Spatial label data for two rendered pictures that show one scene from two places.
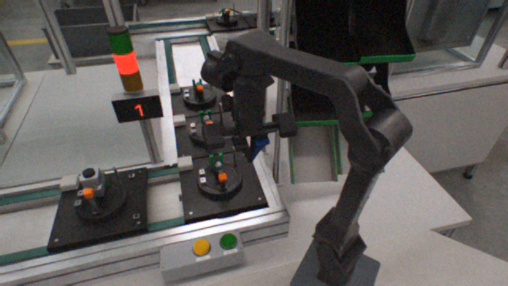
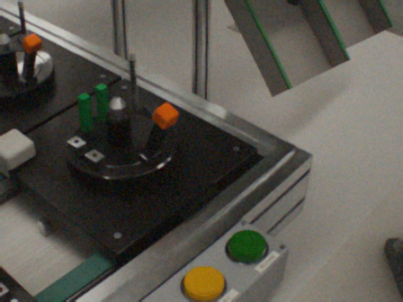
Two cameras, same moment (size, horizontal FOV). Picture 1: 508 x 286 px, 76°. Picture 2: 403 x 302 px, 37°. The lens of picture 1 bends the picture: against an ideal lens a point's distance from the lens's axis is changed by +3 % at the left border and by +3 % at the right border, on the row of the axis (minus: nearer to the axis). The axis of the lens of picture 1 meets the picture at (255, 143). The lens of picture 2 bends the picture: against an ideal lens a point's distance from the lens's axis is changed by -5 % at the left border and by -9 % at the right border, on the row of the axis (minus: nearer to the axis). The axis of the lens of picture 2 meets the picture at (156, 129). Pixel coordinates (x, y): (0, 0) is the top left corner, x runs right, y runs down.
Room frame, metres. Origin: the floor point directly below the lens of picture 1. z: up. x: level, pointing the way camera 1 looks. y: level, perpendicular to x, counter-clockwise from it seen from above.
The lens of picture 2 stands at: (0.13, 0.37, 1.46)
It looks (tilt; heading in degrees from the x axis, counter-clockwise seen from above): 37 degrees down; 330
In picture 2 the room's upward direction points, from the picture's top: 2 degrees counter-clockwise
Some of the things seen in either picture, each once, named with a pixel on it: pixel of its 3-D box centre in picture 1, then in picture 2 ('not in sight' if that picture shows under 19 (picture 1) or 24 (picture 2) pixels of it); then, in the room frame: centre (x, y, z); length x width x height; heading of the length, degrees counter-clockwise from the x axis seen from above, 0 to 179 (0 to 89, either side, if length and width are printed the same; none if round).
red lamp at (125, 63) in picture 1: (125, 60); not in sight; (0.75, 0.32, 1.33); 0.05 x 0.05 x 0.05
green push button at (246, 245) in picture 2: (228, 241); (246, 247); (0.47, 0.07, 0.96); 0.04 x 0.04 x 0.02
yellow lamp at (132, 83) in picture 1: (131, 79); not in sight; (0.75, 0.32, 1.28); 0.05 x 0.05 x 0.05
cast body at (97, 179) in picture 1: (93, 178); not in sight; (0.61, 0.44, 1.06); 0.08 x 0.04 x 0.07; 15
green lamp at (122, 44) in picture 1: (120, 41); not in sight; (0.75, 0.32, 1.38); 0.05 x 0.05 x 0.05
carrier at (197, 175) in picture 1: (219, 171); (118, 124); (0.68, 0.11, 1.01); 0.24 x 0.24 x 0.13; 15
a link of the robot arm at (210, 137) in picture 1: (249, 118); not in sight; (0.51, 0.01, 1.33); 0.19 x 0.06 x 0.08; 105
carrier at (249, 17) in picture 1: (263, 11); not in sight; (2.11, -0.06, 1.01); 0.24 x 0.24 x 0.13; 15
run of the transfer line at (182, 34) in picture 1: (305, 24); not in sight; (2.15, -0.34, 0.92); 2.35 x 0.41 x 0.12; 105
